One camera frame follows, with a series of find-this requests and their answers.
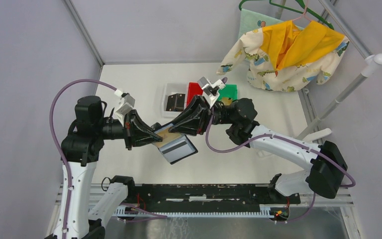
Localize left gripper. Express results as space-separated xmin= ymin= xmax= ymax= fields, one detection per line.
xmin=96 ymin=108 xmax=163 ymax=148

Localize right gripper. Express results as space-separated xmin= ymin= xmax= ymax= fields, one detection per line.
xmin=167 ymin=96 xmax=234 ymax=137

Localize black leather card holder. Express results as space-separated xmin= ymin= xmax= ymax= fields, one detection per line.
xmin=153 ymin=124 xmax=198 ymax=165

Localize gold credit card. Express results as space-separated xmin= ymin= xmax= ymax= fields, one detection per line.
xmin=153 ymin=128 xmax=182 ymax=148

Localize credit card with magnetic stripe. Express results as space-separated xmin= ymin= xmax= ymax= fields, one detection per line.
xmin=159 ymin=135 xmax=198 ymax=165

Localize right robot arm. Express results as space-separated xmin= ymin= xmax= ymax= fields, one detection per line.
xmin=169 ymin=96 xmax=356 ymax=203

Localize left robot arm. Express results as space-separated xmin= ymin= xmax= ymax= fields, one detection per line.
xmin=48 ymin=96 xmax=162 ymax=239

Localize cards in green bin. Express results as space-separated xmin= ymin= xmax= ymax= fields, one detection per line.
xmin=221 ymin=98 xmax=234 ymax=106

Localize red plastic bin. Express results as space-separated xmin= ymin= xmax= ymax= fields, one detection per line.
xmin=186 ymin=82 xmax=203 ymax=106

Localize green plastic bin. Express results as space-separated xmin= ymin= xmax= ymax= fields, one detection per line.
xmin=218 ymin=84 xmax=238 ymax=101

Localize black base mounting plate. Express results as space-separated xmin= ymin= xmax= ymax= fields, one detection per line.
xmin=124 ymin=184 xmax=301 ymax=213

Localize yellow cream children's jacket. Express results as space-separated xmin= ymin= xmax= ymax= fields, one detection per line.
xmin=216 ymin=20 xmax=350 ymax=92

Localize light green towel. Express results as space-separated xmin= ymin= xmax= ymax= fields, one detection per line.
xmin=236 ymin=8 xmax=307 ymax=65

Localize green clothes hanger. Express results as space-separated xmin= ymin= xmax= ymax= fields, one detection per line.
xmin=238 ymin=0 xmax=338 ymax=32

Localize pink clothes hanger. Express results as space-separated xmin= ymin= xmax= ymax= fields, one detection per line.
xmin=292 ymin=0 xmax=312 ymax=22

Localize white clothes rack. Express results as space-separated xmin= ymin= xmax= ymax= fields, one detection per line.
xmin=257 ymin=0 xmax=382 ymax=158

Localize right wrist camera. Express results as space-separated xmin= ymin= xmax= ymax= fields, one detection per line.
xmin=197 ymin=77 xmax=227 ymax=108

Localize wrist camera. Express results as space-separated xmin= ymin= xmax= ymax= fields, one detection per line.
xmin=197 ymin=77 xmax=227 ymax=108
xmin=113 ymin=93 xmax=135 ymax=125

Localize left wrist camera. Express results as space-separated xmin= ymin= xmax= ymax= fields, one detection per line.
xmin=113 ymin=93 xmax=135 ymax=125

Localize white cable tray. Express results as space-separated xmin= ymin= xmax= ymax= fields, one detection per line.
xmin=113 ymin=205 xmax=288 ymax=220

